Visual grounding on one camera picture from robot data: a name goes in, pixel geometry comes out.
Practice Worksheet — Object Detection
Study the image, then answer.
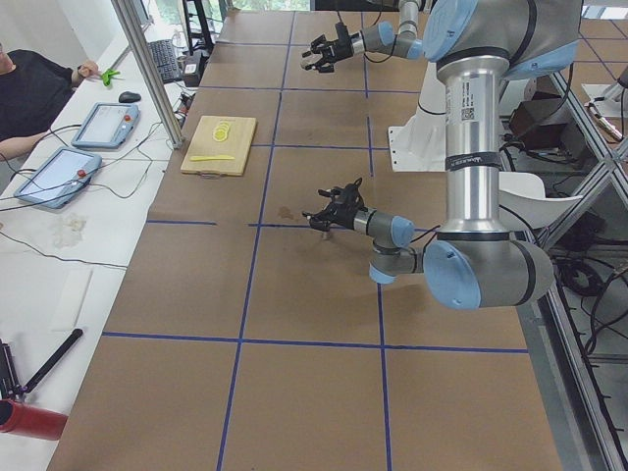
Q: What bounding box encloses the black handled tool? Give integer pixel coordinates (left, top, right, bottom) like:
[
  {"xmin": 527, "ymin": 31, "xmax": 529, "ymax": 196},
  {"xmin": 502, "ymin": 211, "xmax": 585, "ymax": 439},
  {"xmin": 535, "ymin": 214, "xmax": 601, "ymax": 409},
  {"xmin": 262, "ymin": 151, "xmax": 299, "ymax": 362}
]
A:
[{"xmin": 17, "ymin": 328, "xmax": 83, "ymax": 397}]

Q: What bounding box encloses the red cylinder bottle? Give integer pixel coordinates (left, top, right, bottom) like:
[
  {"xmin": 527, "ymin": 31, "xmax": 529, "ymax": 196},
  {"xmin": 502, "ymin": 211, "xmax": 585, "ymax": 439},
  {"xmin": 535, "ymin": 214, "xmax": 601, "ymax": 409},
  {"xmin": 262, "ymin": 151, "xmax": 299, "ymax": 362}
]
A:
[{"xmin": 1, "ymin": 399, "xmax": 68, "ymax": 441}]

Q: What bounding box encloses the bamboo cutting board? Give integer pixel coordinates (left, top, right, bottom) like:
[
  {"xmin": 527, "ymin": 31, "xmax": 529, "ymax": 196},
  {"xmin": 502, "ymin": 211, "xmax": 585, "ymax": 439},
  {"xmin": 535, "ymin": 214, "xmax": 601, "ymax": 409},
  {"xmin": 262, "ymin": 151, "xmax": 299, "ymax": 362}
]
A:
[{"xmin": 181, "ymin": 116, "xmax": 257, "ymax": 177}]

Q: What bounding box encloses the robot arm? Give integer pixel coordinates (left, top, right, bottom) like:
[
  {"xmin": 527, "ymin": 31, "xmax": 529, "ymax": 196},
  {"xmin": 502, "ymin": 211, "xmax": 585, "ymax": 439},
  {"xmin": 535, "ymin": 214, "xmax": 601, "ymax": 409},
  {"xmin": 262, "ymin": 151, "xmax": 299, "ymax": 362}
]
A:
[
  {"xmin": 302, "ymin": 1, "xmax": 582, "ymax": 309},
  {"xmin": 301, "ymin": 0, "xmax": 436, "ymax": 74}
]

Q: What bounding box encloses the blue teach pendant near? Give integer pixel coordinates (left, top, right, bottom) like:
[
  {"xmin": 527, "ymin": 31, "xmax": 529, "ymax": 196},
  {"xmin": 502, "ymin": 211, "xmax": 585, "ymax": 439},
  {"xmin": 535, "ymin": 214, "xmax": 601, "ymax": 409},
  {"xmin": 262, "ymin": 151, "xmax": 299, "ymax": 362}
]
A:
[{"xmin": 14, "ymin": 147, "xmax": 102, "ymax": 209}]

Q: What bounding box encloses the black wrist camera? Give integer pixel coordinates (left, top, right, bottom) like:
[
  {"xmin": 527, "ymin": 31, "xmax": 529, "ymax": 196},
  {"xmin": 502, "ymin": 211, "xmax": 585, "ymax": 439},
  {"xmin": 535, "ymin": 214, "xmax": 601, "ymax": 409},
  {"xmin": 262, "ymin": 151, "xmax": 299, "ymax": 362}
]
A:
[{"xmin": 343, "ymin": 178, "xmax": 364, "ymax": 210}]

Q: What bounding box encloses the person in dark clothes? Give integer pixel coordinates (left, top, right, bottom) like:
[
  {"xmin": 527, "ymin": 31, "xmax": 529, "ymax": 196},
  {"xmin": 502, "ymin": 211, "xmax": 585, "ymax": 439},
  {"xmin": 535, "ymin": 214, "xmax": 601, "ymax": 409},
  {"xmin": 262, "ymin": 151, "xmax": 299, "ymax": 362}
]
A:
[{"xmin": 1, "ymin": 49, "xmax": 99, "ymax": 160}]

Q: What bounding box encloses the white plastic chair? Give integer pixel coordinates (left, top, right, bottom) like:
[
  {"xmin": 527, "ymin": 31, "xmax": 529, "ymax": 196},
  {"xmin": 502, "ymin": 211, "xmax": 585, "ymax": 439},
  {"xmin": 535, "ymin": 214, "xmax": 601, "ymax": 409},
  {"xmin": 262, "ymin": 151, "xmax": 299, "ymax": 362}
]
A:
[{"xmin": 499, "ymin": 172, "xmax": 583, "ymax": 229}]

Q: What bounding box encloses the yellow plastic knife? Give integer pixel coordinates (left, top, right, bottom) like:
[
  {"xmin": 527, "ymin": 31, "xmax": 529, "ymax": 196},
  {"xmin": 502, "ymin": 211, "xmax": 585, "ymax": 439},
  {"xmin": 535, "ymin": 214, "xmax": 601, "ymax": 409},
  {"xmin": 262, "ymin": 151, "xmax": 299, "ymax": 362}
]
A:
[{"xmin": 189, "ymin": 154, "xmax": 236, "ymax": 162}]

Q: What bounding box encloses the blue teach pendant far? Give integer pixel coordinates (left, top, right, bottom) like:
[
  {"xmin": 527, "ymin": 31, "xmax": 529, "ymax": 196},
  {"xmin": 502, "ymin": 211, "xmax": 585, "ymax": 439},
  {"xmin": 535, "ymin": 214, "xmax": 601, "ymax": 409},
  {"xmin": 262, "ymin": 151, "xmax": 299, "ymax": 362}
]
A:
[{"xmin": 72, "ymin": 102, "xmax": 139, "ymax": 149}]

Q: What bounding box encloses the black computer mouse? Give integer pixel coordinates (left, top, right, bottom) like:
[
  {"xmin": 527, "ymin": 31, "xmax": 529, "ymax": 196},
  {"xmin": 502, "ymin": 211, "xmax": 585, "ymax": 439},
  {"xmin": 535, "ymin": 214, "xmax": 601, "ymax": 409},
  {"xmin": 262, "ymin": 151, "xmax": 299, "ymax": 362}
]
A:
[{"xmin": 118, "ymin": 91, "xmax": 141, "ymax": 104}]

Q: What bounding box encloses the green plastic clamp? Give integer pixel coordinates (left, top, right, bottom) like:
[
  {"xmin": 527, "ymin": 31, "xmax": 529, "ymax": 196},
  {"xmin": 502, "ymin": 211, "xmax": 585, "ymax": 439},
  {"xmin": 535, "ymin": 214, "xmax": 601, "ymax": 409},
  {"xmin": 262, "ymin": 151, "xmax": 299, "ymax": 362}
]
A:
[{"xmin": 100, "ymin": 69, "xmax": 120, "ymax": 87}]

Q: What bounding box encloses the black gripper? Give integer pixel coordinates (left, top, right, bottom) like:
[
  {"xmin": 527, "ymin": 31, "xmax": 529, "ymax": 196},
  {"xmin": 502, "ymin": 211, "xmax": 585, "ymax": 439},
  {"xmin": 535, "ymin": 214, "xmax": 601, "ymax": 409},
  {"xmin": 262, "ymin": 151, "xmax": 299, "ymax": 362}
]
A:
[
  {"xmin": 302, "ymin": 185, "xmax": 369, "ymax": 231},
  {"xmin": 301, "ymin": 28, "xmax": 365, "ymax": 74}
]

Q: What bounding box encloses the aluminium frame post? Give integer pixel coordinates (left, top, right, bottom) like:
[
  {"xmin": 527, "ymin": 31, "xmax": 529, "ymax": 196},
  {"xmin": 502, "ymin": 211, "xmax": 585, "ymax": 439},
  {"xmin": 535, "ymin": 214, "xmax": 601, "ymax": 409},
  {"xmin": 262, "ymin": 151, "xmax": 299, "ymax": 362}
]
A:
[{"xmin": 111, "ymin": 0, "xmax": 183, "ymax": 149}]

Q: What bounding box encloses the blue teach pendant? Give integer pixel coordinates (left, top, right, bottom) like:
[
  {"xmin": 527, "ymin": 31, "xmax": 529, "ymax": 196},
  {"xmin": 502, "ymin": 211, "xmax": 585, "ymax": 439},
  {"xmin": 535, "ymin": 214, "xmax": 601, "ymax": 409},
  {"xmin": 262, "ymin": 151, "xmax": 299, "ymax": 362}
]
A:
[
  {"xmin": 72, "ymin": 102, "xmax": 139, "ymax": 149},
  {"xmin": 14, "ymin": 147, "xmax": 102, "ymax": 209}
]

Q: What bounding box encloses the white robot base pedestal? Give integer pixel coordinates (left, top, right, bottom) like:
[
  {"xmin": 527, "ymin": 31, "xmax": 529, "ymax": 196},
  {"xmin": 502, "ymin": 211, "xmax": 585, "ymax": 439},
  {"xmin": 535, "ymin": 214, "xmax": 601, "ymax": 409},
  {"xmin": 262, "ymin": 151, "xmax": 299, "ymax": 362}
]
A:
[{"xmin": 389, "ymin": 63, "xmax": 445, "ymax": 172}]

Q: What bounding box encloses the black keyboard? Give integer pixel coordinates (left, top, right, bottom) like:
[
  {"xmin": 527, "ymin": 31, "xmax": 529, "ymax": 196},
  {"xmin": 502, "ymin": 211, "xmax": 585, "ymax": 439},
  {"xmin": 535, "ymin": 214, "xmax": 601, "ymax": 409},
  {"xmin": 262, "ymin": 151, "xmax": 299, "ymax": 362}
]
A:
[{"xmin": 147, "ymin": 39, "xmax": 182, "ymax": 83}]

